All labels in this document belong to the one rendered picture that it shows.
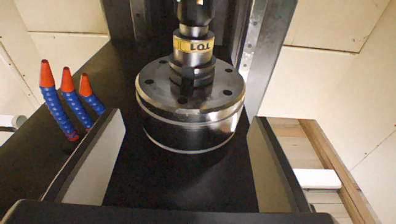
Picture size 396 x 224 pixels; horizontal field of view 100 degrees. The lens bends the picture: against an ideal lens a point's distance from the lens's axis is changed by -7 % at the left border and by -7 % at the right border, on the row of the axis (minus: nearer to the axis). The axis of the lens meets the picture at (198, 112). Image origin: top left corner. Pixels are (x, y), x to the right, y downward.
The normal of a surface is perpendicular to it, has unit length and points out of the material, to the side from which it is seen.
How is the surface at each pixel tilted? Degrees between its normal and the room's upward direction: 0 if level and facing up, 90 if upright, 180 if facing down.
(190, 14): 90
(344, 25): 90
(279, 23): 90
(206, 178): 180
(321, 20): 90
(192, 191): 180
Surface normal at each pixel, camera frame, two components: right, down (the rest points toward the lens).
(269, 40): -0.02, 0.66
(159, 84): 0.06, -0.75
